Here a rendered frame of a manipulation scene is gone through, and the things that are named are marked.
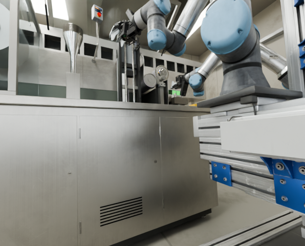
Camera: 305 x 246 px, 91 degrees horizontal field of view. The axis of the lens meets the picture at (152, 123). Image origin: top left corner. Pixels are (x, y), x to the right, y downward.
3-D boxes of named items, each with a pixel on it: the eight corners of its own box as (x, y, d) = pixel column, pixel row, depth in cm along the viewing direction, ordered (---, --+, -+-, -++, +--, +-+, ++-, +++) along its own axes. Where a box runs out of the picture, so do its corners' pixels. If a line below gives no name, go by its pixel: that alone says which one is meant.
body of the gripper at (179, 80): (182, 78, 128) (191, 72, 117) (183, 88, 127) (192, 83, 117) (174, 77, 124) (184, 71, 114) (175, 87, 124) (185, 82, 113)
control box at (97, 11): (95, 14, 113) (95, 2, 114) (91, 20, 118) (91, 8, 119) (103, 19, 118) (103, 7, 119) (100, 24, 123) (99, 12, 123)
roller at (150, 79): (144, 85, 129) (144, 71, 129) (134, 92, 151) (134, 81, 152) (157, 87, 134) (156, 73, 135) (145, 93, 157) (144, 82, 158)
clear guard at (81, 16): (45, -53, 97) (45, -53, 98) (53, 28, 133) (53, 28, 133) (177, 4, 145) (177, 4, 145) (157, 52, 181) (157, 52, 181)
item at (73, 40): (61, 108, 103) (61, 29, 107) (63, 111, 115) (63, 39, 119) (84, 109, 109) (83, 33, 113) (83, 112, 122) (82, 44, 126)
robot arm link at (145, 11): (160, 6, 55) (159, -16, 56) (140, 22, 62) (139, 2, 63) (172, 18, 61) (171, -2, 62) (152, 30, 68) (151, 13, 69)
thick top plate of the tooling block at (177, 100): (174, 103, 137) (174, 96, 138) (154, 110, 173) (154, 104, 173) (188, 104, 145) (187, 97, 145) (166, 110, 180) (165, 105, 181)
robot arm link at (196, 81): (260, 11, 77) (198, 91, 88) (255, 25, 87) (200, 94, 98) (239, 4, 81) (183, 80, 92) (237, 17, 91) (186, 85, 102)
